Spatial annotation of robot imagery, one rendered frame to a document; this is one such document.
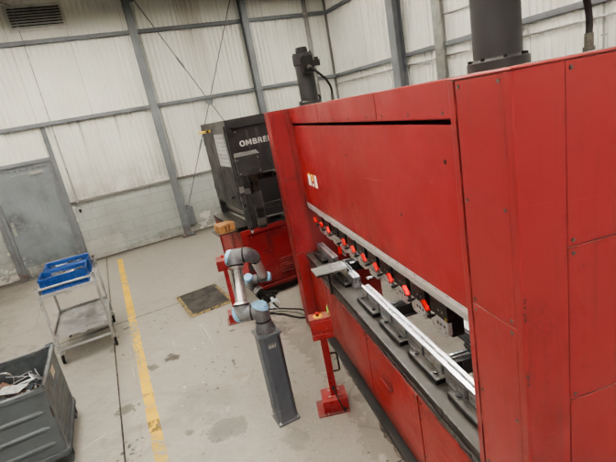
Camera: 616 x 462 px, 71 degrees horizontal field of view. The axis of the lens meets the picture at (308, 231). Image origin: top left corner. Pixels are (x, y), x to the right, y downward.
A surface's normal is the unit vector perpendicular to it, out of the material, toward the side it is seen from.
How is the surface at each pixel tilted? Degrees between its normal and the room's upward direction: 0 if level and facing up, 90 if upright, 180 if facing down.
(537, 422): 90
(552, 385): 90
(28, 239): 90
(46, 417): 90
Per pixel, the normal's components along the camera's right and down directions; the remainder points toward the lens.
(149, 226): 0.44, 0.18
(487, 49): -0.65, 0.32
